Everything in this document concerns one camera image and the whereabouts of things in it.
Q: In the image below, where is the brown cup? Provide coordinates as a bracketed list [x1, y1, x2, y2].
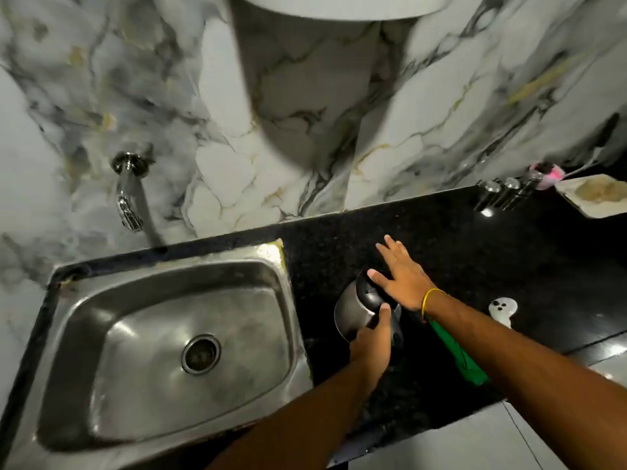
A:
[600, 178, 627, 202]
[573, 179, 606, 206]

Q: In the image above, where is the cream rectangular tray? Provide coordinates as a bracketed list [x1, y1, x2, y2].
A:
[554, 172, 627, 221]

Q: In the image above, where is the steel kettle with black handle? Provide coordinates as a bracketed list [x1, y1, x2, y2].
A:
[334, 268, 404, 351]

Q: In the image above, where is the short steel canister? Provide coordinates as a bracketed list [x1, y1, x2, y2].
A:
[473, 180, 502, 213]

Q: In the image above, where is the pink round container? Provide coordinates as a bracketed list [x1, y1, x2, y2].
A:
[528, 162, 567, 192]

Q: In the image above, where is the stainless steel sink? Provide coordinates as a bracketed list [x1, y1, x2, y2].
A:
[0, 238, 315, 470]

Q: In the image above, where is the person's right hand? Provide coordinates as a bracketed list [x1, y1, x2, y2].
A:
[367, 234, 438, 314]

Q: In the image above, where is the chrome wall tap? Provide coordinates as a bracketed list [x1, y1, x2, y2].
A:
[110, 151, 151, 234]

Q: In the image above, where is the person's right forearm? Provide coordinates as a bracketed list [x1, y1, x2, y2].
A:
[422, 290, 627, 470]

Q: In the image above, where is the white handheld controller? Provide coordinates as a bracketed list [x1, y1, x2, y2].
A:
[487, 296, 519, 330]

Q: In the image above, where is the yellow wrist band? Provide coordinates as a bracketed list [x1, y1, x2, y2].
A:
[419, 287, 448, 323]

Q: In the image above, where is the white round fixture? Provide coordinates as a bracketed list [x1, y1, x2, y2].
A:
[236, 0, 457, 22]

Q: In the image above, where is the medium steel canister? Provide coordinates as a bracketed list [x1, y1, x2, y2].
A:
[492, 176, 522, 212]

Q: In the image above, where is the green cloth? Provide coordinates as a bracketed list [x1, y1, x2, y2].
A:
[425, 315, 491, 387]

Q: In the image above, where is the person's left hand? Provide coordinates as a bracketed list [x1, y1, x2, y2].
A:
[348, 303, 393, 387]

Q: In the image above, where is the round sink drain strainer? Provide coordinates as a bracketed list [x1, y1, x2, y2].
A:
[180, 333, 222, 377]

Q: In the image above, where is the person's left forearm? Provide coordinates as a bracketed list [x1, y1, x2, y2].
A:
[207, 359, 389, 470]

